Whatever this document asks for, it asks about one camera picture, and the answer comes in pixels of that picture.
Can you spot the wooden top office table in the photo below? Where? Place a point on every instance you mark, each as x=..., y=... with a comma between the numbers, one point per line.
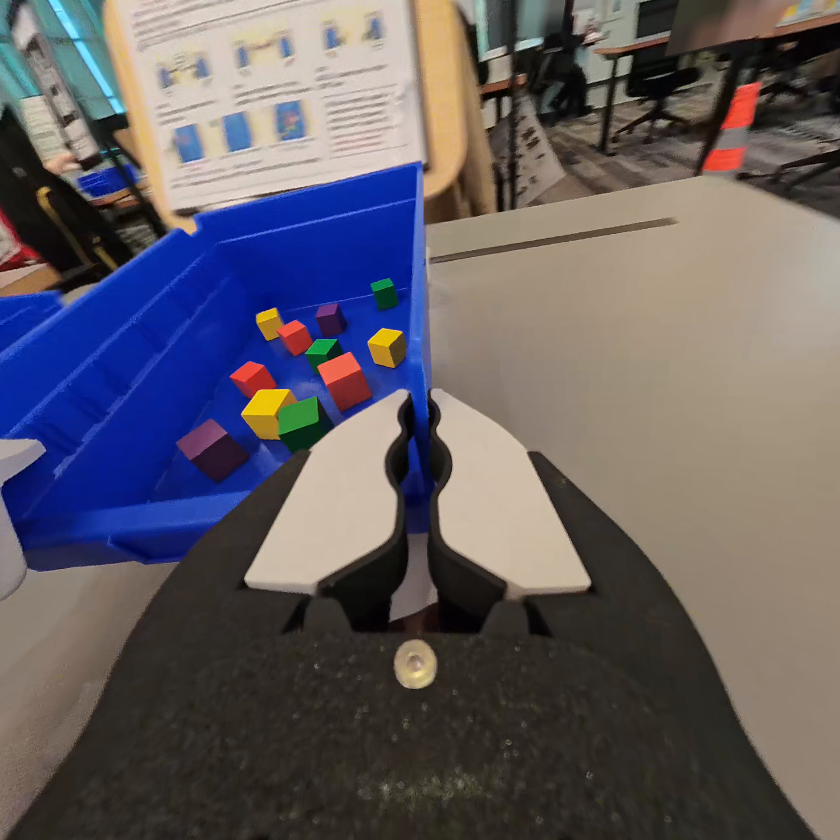
x=630, y=46

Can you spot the black office chair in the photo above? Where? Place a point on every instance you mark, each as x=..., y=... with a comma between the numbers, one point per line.
x=659, y=85
x=561, y=72

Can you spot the orange traffic cone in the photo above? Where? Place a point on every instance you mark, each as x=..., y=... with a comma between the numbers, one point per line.
x=732, y=131

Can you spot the white printed paper strip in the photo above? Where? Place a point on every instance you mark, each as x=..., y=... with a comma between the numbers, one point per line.
x=59, y=85

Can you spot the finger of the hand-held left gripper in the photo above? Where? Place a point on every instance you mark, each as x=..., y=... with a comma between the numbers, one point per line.
x=10, y=551
x=19, y=456

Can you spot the white and wooden book stand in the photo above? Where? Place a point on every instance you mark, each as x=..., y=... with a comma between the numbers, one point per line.
x=446, y=98

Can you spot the printed instruction sheet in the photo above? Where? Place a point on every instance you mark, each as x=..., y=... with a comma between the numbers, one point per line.
x=262, y=98

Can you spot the small wooden side table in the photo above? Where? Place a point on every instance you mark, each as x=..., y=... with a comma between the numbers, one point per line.
x=505, y=85

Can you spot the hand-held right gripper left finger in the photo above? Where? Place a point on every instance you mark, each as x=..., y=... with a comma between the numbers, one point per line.
x=328, y=518

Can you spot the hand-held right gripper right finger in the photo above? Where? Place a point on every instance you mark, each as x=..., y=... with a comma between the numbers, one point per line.
x=505, y=518

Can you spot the newspaper sheet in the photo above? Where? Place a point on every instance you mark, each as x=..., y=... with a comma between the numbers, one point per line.
x=535, y=151

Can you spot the black garment with yellow trim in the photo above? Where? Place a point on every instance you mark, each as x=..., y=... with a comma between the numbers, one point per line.
x=52, y=210

